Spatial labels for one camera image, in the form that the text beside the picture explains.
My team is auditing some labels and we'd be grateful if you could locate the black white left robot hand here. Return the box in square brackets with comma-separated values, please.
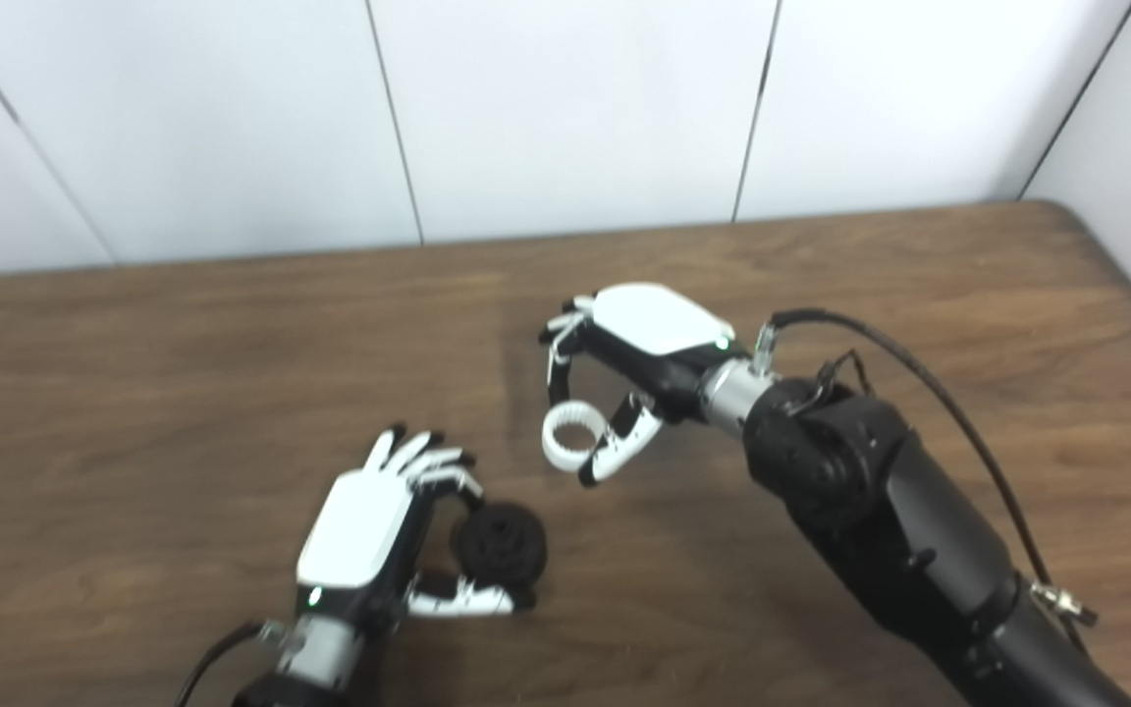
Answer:
[296, 424, 537, 639]

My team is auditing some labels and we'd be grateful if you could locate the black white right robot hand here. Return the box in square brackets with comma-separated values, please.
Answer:
[538, 283, 748, 488]

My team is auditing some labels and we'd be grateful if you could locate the round black plastic part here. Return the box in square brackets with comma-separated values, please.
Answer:
[449, 502, 548, 587]

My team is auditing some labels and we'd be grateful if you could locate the white plastic ring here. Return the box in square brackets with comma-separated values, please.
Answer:
[541, 403, 620, 470]

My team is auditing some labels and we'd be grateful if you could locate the thin black wire loop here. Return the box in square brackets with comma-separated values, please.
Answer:
[811, 349, 873, 399]

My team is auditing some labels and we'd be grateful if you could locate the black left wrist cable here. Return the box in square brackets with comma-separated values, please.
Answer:
[173, 619, 290, 707]

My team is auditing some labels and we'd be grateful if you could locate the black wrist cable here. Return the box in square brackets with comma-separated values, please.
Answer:
[173, 619, 290, 707]
[750, 308, 1099, 654]

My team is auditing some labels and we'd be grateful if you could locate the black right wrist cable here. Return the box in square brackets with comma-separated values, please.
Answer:
[750, 308, 1099, 654]

